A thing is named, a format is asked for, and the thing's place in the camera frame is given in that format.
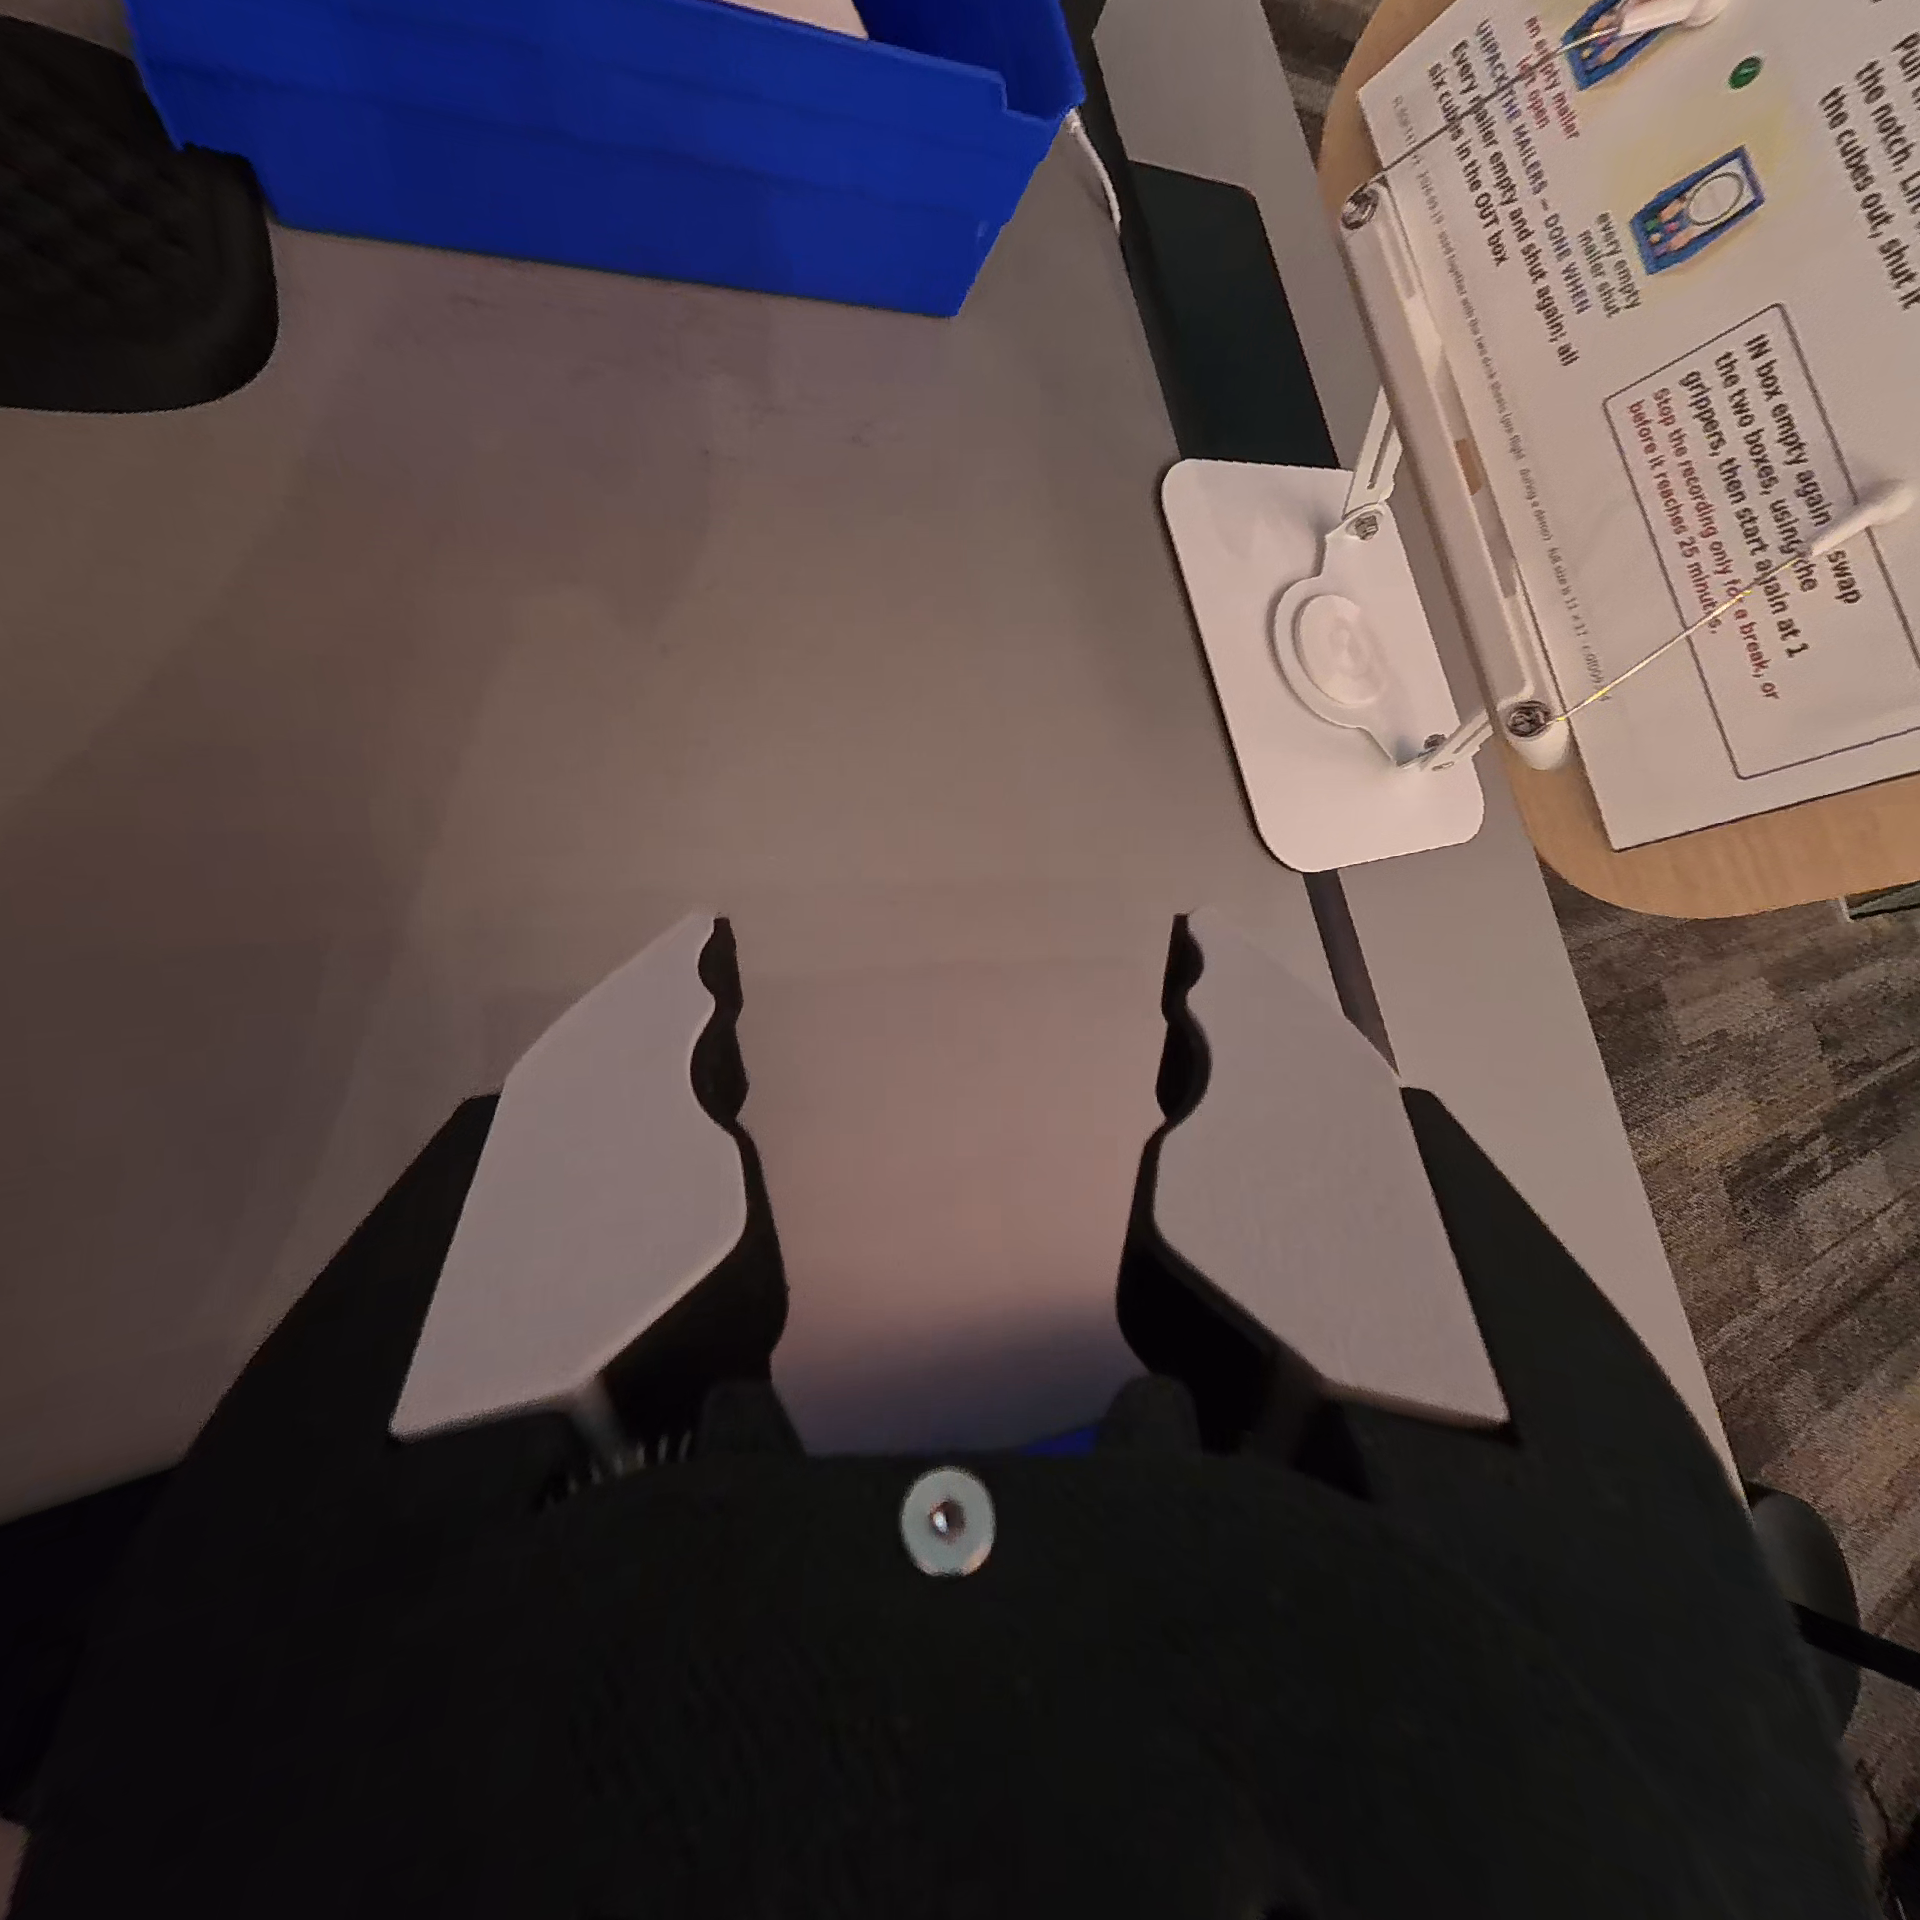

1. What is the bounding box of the printed instruction sheet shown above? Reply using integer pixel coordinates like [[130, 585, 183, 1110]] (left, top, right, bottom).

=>
[[1357, 0, 1920, 854]]

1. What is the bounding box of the black chair base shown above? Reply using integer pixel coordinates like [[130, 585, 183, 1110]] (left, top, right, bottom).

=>
[[1746, 1477, 1920, 1695]]

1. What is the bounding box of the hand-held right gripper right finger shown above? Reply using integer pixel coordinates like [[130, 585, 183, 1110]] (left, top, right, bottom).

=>
[[1112, 909, 1509, 1456]]

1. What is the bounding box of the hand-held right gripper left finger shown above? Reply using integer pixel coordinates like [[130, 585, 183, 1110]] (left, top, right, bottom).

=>
[[390, 909, 792, 1449]]

